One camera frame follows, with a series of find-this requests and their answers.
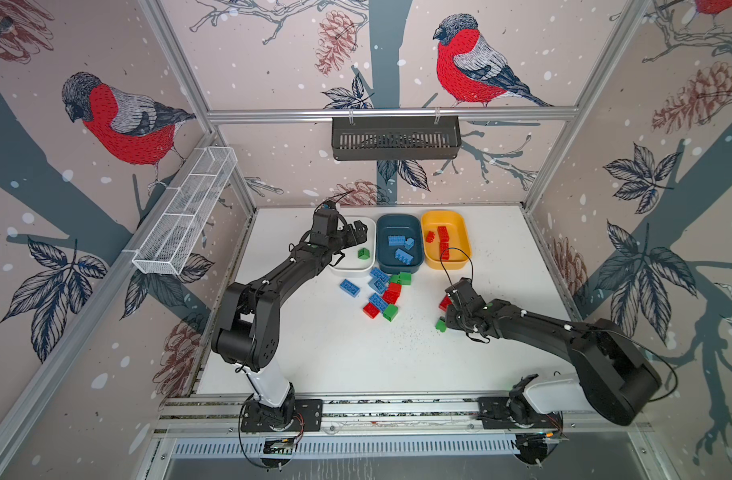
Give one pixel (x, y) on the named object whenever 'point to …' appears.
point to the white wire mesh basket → (173, 239)
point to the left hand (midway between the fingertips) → (356, 228)
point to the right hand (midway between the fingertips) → (448, 320)
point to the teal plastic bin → (399, 225)
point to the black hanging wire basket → (395, 141)
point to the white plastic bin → (358, 260)
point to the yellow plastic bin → (446, 230)
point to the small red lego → (430, 237)
